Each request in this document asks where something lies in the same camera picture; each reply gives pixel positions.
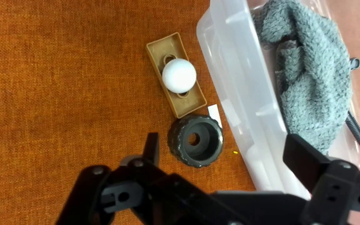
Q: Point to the small white paper strip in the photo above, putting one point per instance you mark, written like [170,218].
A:
[214,114]

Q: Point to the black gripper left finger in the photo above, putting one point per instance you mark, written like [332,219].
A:
[152,147]

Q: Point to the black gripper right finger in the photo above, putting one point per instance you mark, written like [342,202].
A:
[300,157]

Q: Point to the grey knitted cloth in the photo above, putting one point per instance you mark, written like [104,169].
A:
[309,75]

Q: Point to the clear plastic storage box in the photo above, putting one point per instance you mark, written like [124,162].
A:
[234,63]

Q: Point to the orange fabric sofa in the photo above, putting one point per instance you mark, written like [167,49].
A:
[63,83]

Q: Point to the black round knob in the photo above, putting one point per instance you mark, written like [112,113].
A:
[178,144]

